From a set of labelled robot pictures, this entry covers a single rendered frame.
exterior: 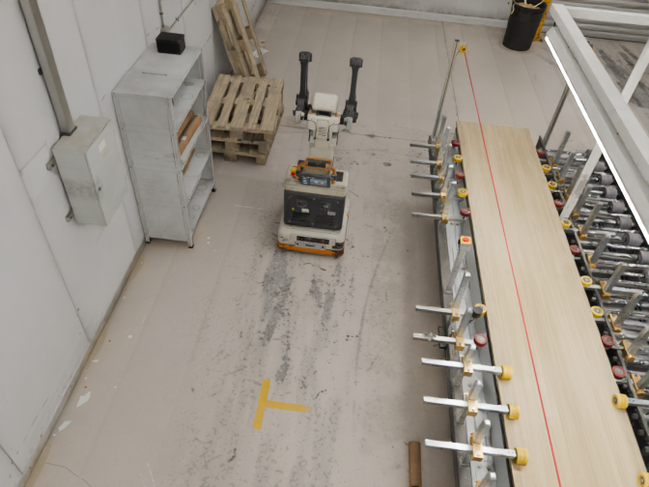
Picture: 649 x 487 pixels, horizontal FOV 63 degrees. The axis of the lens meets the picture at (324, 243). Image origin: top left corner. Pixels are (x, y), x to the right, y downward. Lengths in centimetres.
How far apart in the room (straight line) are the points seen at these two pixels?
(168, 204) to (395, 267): 214
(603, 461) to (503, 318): 98
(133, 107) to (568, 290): 341
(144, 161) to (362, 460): 285
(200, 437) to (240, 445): 29
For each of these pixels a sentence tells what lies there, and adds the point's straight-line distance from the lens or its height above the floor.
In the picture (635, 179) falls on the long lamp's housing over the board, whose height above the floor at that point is 238.
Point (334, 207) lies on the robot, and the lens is 463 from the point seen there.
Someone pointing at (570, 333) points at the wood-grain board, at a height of 90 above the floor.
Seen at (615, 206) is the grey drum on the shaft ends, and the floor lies 84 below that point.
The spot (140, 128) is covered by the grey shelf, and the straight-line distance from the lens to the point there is 441.
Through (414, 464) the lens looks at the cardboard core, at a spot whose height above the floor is 8.
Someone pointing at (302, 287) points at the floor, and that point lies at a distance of 471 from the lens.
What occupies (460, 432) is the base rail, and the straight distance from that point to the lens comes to 333.
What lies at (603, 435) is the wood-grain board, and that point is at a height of 90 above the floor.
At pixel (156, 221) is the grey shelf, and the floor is 29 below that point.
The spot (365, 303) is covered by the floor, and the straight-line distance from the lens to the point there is 464.
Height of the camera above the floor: 354
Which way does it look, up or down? 44 degrees down
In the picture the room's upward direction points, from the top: 5 degrees clockwise
